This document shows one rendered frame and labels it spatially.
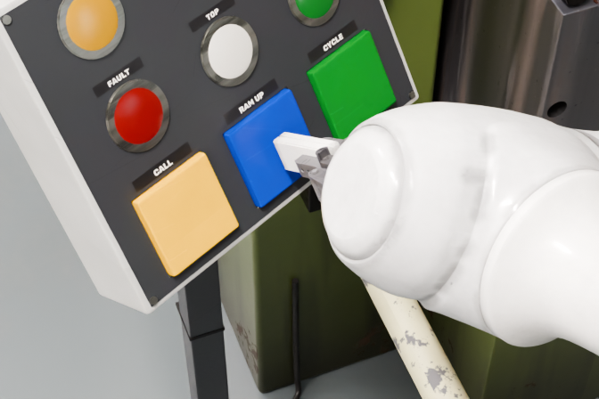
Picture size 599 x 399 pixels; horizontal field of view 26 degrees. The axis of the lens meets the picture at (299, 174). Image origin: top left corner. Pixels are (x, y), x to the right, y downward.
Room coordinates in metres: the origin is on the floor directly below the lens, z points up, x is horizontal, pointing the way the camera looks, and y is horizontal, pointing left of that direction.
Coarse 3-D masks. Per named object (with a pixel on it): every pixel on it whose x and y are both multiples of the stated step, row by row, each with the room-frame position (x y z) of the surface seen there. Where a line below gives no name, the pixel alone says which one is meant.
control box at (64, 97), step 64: (0, 0) 0.71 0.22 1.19; (64, 0) 0.72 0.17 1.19; (128, 0) 0.75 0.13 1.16; (192, 0) 0.77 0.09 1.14; (256, 0) 0.80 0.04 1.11; (0, 64) 0.69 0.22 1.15; (64, 64) 0.69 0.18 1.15; (128, 64) 0.71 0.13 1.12; (192, 64) 0.74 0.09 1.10; (256, 64) 0.77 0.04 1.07; (384, 64) 0.83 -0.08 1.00; (64, 128) 0.66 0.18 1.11; (192, 128) 0.71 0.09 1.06; (320, 128) 0.76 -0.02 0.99; (64, 192) 0.65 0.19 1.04; (128, 192) 0.65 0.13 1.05; (128, 256) 0.61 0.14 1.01
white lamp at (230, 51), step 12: (216, 36) 0.76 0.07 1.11; (228, 36) 0.77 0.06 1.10; (240, 36) 0.77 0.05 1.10; (216, 48) 0.76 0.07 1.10; (228, 48) 0.76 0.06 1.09; (240, 48) 0.77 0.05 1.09; (216, 60) 0.75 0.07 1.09; (228, 60) 0.76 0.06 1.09; (240, 60) 0.76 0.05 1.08; (216, 72) 0.74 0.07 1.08; (228, 72) 0.75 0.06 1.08; (240, 72) 0.75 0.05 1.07
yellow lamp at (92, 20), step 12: (84, 0) 0.73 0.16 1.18; (96, 0) 0.73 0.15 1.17; (108, 0) 0.74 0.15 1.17; (72, 12) 0.72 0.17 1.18; (84, 12) 0.72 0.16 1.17; (96, 12) 0.72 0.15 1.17; (108, 12) 0.73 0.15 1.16; (72, 24) 0.71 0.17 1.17; (84, 24) 0.71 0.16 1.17; (96, 24) 0.72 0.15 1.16; (108, 24) 0.72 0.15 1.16; (72, 36) 0.70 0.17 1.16; (84, 36) 0.71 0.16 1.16; (96, 36) 0.71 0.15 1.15; (108, 36) 0.72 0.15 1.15; (84, 48) 0.70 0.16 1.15; (96, 48) 0.71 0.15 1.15
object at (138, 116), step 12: (132, 96) 0.70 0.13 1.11; (144, 96) 0.70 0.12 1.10; (156, 96) 0.71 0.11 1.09; (120, 108) 0.69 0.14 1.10; (132, 108) 0.69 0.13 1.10; (144, 108) 0.70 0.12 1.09; (156, 108) 0.70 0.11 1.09; (120, 120) 0.68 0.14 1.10; (132, 120) 0.68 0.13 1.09; (144, 120) 0.69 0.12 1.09; (156, 120) 0.69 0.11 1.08; (120, 132) 0.67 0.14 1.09; (132, 132) 0.68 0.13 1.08; (144, 132) 0.68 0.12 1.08; (156, 132) 0.69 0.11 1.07
